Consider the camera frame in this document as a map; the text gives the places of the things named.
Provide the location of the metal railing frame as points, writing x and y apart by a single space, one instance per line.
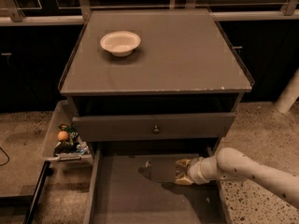
78 11

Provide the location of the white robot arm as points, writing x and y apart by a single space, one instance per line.
230 164

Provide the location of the clear plastic storage bin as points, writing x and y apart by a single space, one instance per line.
62 114

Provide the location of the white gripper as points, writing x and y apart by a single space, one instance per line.
194 172

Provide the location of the round metal drawer knob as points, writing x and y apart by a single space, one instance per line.
156 130

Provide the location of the grey top drawer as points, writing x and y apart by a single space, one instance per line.
139 127

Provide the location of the grey drawer cabinet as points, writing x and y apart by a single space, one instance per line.
183 65

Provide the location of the orange ball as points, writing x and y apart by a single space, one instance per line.
62 136

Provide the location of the green snack bag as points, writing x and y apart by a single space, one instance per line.
71 144

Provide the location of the clear plastic water bottle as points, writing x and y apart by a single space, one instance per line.
161 171

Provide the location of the black bar on floor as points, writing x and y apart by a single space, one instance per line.
38 190

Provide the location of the small plastic bottle in bin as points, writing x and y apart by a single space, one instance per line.
83 149

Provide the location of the open grey middle drawer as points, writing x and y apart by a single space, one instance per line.
119 194

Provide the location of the white paper bowl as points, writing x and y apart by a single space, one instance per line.
121 43

